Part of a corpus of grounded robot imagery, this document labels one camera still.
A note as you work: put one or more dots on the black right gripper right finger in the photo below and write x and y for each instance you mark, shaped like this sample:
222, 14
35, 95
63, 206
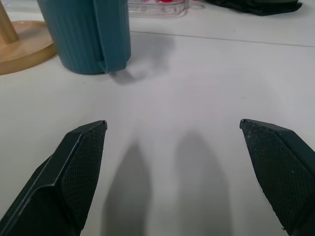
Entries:
278, 172

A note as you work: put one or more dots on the wooden stand with round base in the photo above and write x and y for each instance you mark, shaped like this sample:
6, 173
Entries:
19, 46

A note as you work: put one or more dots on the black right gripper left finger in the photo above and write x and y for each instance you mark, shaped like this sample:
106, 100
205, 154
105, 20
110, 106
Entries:
61, 179

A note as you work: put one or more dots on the clear plastic container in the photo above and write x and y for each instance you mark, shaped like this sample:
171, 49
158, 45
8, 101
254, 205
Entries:
157, 7

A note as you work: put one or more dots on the black cloth item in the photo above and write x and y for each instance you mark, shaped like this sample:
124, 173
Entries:
256, 6

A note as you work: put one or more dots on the blue ribbed mug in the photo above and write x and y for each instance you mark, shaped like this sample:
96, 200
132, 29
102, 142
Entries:
81, 37

